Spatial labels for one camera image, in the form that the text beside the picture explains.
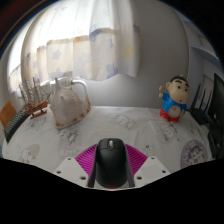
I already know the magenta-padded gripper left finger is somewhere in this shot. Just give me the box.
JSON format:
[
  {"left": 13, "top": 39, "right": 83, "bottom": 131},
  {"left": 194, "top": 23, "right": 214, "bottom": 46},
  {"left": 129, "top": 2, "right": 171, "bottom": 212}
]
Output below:
[{"left": 53, "top": 143, "right": 99, "bottom": 188}]

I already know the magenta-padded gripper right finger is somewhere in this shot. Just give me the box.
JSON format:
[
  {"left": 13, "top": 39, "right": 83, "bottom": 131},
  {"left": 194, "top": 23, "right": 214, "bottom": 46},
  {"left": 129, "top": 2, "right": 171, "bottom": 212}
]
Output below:
[{"left": 124, "top": 143, "right": 172, "bottom": 188}]

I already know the black computer mouse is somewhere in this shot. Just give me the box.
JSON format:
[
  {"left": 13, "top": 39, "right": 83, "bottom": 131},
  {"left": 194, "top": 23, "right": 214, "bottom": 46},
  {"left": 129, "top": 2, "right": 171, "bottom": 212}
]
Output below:
[{"left": 94, "top": 137, "right": 129, "bottom": 188}]

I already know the round purple printed mouse pad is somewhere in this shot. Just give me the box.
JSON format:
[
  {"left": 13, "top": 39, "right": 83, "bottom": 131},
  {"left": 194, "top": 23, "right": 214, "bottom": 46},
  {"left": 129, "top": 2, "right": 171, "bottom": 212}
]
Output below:
[{"left": 179, "top": 139, "right": 209, "bottom": 169}]

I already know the white printed tablecloth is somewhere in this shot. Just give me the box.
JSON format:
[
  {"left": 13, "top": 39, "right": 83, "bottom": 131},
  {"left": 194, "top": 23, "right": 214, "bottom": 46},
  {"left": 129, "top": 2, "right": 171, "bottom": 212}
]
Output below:
[{"left": 1, "top": 105, "right": 214, "bottom": 189}]

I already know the white cloth-covered kettle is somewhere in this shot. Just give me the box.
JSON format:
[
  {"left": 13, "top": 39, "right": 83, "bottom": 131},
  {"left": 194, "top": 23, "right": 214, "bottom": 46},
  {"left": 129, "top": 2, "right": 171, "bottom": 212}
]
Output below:
[{"left": 49, "top": 76, "right": 92, "bottom": 130}]

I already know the cartoon boy figurine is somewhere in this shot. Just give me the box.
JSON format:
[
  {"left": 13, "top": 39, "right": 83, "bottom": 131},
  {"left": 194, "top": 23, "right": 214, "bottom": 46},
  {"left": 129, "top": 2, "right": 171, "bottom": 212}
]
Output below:
[{"left": 158, "top": 74, "right": 190, "bottom": 123}]

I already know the wooden model sailing ship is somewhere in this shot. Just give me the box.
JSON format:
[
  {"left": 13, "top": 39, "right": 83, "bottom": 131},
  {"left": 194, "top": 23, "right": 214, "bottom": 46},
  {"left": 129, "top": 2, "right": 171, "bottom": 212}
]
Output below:
[{"left": 18, "top": 77, "right": 52, "bottom": 120}]

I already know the dark keyboard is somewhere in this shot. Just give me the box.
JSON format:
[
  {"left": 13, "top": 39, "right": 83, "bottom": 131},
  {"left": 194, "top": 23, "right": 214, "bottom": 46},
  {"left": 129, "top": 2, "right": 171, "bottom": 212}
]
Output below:
[{"left": 3, "top": 105, "right": 32, "bottom": 144}]

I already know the orange-brown board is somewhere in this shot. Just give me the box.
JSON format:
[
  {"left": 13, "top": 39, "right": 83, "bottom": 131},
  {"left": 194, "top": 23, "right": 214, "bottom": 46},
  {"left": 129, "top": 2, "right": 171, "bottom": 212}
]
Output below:
[{"left": 0, "top": 99, "right": 18, "bottom": 129}]

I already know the black computer monitor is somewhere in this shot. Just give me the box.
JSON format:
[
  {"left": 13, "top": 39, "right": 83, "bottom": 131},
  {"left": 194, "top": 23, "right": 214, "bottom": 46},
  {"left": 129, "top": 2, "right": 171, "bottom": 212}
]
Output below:
[{"left": 208, "top": 73, "right": 224, "bottom": 159}]

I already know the white star-print curtain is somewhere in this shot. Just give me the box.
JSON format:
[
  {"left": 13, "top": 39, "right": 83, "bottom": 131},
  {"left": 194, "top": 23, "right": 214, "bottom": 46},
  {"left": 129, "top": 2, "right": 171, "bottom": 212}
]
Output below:
[{"left": 8, "top": 0, "right": 141, "bottom": 93}]

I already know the white wall shelf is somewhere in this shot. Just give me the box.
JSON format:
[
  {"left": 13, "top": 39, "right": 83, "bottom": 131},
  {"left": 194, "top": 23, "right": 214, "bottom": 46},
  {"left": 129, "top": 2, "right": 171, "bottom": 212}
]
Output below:
[{"left": 191, "top": 44, "right": 224, "bottom": 65}]

